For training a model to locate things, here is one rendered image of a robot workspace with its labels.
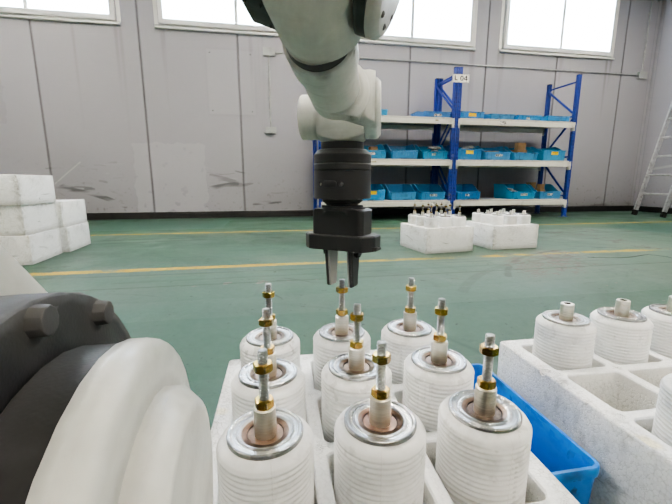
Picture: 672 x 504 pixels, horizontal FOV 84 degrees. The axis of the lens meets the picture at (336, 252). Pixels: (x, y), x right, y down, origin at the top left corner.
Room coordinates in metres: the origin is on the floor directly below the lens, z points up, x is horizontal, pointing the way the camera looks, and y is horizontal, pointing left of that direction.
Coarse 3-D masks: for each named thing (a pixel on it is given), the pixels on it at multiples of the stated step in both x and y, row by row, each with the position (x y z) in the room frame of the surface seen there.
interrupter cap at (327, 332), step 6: (330, 324) 0.61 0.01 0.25; (348, 324) 0.61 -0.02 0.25; (324, 330) 0.59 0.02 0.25; (330, 330) 0.59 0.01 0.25; (348, 330) 0.59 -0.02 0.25; (324, 336) 0.56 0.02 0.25; (330, 336) 0.56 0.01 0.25; (336, 336) 0.56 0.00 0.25; (342, 336) 0.57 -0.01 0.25; (348, 336) 0.56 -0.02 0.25
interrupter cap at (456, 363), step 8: (416, 352) 0.50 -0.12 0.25; (424, 352) 0.50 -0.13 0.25; (448, 352) 0.50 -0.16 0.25; (456, 352) 0.50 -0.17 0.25; (416, 360) 0.48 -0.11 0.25; (424, 360) 0.48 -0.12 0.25; (448, 360) 0.49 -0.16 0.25; (456, 360) 0.48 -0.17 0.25; (464, 360) 0.48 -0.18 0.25; (424, 368) 0.46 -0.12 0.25; (432, 368) 0.46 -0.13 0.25; (440, 368) 0.46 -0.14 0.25; (448, 368) 0.46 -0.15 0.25; (456, 368) 0.46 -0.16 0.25; (464, 368) 0.46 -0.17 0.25
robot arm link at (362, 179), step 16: (320, 176) 0.55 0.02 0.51; (336, 176) 0.54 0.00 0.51; (352, 176) 0.54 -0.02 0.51; (368, 176) 0.56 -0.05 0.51; (320, 192) 0.55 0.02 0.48; (336, 192) 0.54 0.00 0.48; (352, 192) 0.54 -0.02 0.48; (368, 192) 0.56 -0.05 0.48; (320, 208) 0.58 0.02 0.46; (336, 208) 0.55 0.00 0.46; (352, 208) 0.55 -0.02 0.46; (368, 208) 0.58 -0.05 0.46; (320, 224) 0.57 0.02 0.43; (336, 224) 0.56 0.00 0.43; (352, 224) 0.55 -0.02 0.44; (368, 224) 0.57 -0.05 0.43; (320, 240) 0.57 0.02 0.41; (336, 240) 0.56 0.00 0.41; (352, 240) 0.55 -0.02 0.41; (368, 240) 0.54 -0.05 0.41
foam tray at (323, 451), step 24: (240, 360) 0.62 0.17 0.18; (312, 360) 0.63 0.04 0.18; (312, 384) 0.54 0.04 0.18; (312, 408) 0.48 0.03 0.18; (216, 432) 0.43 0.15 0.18; (432, 432) 0.43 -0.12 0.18; (432, 456) 0.41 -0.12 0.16; (216, 480) 0.35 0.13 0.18; (432, 480) 0.35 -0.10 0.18; (528, 480) 0.36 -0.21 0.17; (552, 480) 0.35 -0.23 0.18
